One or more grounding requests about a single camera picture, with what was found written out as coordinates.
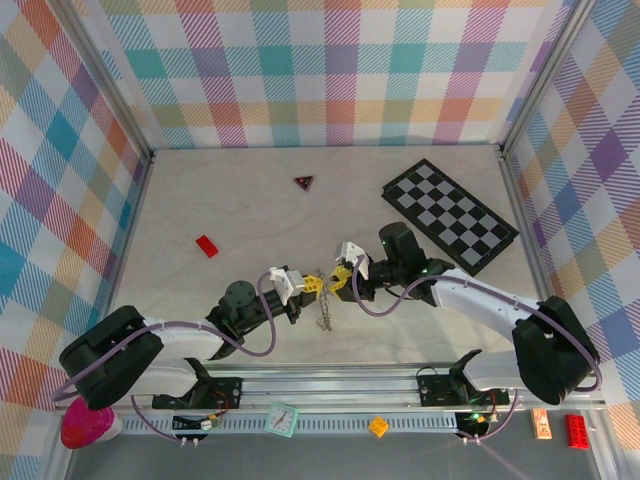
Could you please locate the metal keyring bunch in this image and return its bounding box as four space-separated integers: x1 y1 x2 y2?
313 268 336 334

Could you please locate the black grey chessboard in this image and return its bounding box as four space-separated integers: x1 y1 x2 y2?
381 158 520 275

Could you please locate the red block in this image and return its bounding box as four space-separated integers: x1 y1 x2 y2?
194 234 220 259

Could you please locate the teal toy clock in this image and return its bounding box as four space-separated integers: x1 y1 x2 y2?
264 402 300 440

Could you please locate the pink cup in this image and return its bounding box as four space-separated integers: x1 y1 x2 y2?
59 398 123 450

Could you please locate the red toy brick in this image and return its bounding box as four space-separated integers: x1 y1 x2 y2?
564 413 591 451

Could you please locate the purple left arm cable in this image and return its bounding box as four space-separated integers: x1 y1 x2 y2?
49 273 279 444

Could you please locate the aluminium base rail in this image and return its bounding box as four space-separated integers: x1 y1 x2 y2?
59 362 609 414

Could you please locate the aluminium frame side rail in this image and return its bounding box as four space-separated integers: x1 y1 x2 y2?
497 143 624 480
102 148 157 311

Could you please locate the slotted grey cable duct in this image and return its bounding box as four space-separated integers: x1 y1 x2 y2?
117 412 494 436

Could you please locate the aluminium frame post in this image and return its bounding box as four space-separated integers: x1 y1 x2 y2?
497 0 599 159
47 0 156 164

